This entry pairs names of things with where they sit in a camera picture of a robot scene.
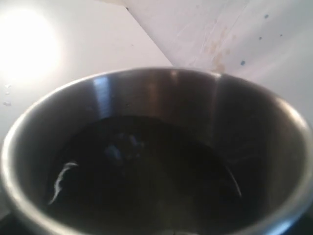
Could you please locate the stainless steel cup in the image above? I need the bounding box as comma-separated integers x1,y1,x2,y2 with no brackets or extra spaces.
0,68,313,235

